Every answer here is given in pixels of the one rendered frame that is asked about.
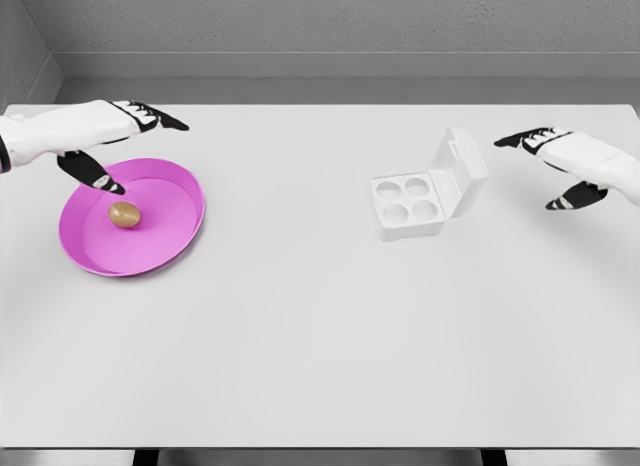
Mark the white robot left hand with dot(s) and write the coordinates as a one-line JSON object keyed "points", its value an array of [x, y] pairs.
{"points": [[95, 121]]}

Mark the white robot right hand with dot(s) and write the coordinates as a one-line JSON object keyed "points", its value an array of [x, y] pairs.
{"points": [[585, 158]]}

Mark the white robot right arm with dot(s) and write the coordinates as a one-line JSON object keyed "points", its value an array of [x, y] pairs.
{"points": [[631, 178]]}

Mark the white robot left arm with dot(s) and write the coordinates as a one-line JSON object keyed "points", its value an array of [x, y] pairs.
{"points": [[22, 141]]}

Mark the brown egg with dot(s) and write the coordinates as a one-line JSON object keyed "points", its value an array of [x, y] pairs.
{"points": [[124, 215]]}

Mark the white egg box with lid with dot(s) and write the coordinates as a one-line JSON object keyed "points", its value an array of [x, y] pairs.
{"points": [[450, 186]]}

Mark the pink round plate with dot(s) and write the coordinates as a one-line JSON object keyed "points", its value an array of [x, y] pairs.
{"points": [[150, 236]]}

